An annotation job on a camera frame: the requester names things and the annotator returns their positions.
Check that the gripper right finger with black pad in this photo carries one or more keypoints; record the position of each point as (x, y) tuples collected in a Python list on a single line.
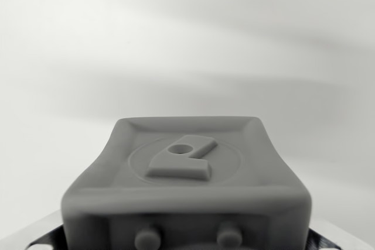
[(331, 236)]

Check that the grey embossed cube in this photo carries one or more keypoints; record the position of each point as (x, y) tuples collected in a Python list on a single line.
[(187, 179)]

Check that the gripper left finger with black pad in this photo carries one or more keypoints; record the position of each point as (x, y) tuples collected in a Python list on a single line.
[(38, 235)]

